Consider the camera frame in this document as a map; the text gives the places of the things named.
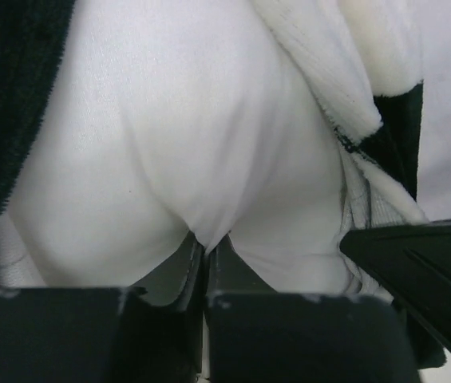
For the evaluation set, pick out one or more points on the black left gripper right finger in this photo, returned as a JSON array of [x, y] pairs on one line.
[[259, 335]]

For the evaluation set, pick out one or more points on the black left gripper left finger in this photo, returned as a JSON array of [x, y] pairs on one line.
[[148, 332]]

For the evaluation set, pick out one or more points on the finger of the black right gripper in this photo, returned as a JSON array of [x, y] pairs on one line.
[[412, 262]]

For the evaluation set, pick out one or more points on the white pillow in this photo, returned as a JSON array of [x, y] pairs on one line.
[[169, 118]]

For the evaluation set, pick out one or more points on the black white checkered pillowcase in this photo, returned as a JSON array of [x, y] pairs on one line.
[[373, 73]]

